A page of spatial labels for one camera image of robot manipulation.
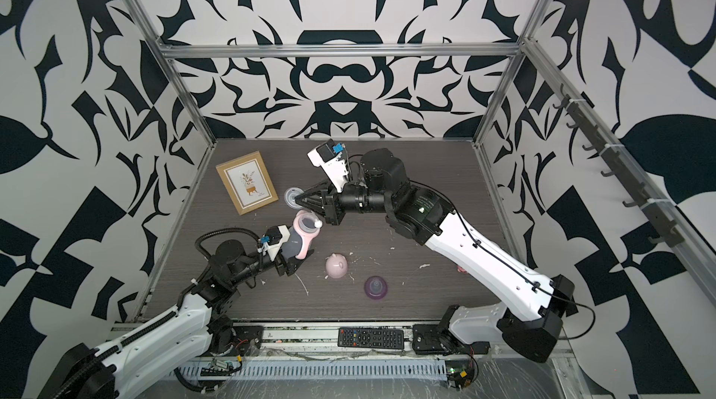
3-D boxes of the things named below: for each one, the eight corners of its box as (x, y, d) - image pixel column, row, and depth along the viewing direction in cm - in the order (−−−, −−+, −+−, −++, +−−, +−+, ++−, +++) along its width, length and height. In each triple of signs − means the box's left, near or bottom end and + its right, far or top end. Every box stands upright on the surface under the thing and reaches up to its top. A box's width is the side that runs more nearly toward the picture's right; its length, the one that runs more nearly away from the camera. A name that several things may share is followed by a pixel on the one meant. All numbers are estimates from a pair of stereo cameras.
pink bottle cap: (326, 278, 87) (325, 272, 83) (327, 259, 91) (326, 253, 87) (347, 278, 87) (346, 272, 83) (347, 259, 91) (347, 253, 87)
